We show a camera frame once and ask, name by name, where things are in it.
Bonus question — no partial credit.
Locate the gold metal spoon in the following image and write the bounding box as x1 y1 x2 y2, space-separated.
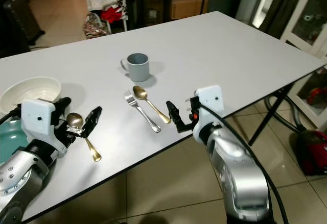
132 85 172 125
65 112 103 162

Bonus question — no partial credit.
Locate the silver metal fork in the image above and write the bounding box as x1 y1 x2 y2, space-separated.
124 90 162 134

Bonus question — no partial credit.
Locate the white ribbed bowl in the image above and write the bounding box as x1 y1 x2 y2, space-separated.
0 76 62 116

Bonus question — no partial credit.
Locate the teal plate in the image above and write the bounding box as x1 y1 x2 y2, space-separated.
0 117 31 166

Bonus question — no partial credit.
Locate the grey ceramic mug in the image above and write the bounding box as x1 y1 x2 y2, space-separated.
120 53 151 83

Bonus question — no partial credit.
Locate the black table leg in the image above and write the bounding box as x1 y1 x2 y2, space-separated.
247 83 295 146

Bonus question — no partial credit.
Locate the patterned brown bag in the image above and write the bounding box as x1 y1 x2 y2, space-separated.
82 12 111 40

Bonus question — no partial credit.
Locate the brown cardboard box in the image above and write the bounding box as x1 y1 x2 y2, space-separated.
169 0 209 21

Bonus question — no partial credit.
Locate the black suitcase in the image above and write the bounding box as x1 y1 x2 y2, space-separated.
4 0 46 45

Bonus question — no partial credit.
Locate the dark cardboard box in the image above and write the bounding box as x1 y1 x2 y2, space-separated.
142 0 166 27

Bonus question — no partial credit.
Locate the red cloth item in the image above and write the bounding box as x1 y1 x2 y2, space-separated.
101 5 124 23

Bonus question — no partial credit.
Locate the red vacuum cleaner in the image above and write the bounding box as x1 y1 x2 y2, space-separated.
293 129 327 177

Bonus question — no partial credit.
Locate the dark curtain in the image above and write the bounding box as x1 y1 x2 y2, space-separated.
258 0 310 37

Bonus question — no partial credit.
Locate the white glass-door cabinet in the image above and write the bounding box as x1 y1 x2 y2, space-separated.
280 0 327 57

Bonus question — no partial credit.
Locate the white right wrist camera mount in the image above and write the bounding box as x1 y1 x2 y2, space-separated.
193 85 225 139

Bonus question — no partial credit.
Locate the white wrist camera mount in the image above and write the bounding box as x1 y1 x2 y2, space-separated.
21 99 58 144
193 85 225 139

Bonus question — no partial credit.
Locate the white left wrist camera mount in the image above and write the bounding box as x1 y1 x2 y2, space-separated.
21 99 58 144

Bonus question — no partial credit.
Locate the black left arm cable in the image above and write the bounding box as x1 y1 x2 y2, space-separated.
0 106 24 127

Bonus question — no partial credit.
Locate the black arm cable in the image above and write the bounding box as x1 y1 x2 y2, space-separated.
0 106 24 127
198 103 290 224

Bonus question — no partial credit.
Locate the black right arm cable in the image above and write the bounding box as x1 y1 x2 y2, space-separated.
198 103 290 224

